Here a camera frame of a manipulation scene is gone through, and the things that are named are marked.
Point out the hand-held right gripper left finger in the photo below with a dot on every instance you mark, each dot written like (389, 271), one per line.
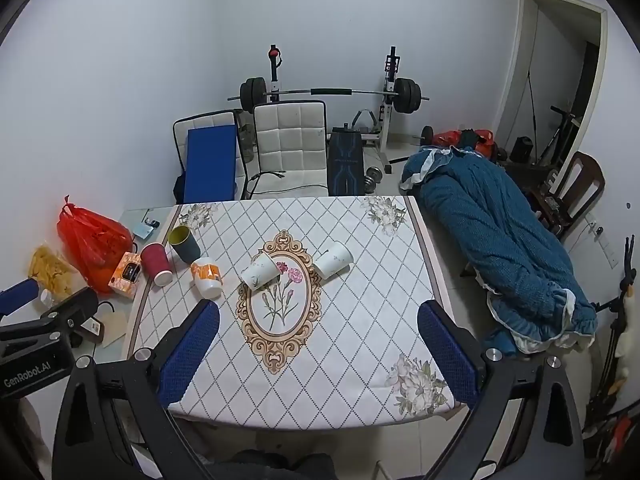
(192, 346)

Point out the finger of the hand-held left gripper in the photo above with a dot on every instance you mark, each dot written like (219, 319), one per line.
(75, 306)
(17, 294)

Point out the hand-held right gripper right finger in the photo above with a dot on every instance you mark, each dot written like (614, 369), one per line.
(447, 355)

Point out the orange and white cup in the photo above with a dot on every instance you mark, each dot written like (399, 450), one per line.
(207, 277)

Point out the red cup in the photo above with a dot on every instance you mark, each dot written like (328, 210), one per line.
(155, 262)

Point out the dark green cup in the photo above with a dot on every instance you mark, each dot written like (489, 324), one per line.
(187, 250)

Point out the white floral paper cup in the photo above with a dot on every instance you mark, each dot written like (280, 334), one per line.
(332, 260)
(260, 272)

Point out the bag of yellow chips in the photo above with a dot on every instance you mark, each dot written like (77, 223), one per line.
(50, 270)

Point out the brown paper bag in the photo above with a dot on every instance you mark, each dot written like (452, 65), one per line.
(114, 327)

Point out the orange tissue box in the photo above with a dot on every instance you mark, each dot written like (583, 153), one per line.
(125, 275)

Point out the red plastic bag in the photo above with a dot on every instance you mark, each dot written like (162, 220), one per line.
(90, 240)

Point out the small blue packet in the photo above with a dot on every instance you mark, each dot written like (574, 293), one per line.
(144, 229)

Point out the floral diamond pattern tablecloth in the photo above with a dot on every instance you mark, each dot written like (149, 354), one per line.
(350, 320)

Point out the blue quilted blanket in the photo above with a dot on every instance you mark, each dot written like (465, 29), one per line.
(485, 230)

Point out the black tripod stand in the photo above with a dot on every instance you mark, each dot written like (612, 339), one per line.
(615, 320)

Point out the blue mat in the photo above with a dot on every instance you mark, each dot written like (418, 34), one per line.
(210, 165)

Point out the small metal dumbbell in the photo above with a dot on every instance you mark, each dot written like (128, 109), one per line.
(372, 179)

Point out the dark wooden chair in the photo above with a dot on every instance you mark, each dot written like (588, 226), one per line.
(580, 185)

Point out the black pad with blue lines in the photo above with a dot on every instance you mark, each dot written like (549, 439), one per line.
(344, 165)

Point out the black speaker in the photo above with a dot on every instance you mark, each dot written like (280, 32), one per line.
(522, 149)

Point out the white padded chair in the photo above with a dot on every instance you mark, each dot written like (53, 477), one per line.
(205, 119)
(290, 140)

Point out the black scooter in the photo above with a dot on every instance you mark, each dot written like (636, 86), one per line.
(560, 132)

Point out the white weight rack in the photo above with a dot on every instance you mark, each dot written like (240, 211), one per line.
(386, 110)

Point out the barbell with black plates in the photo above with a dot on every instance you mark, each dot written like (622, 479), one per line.
(252, 94)

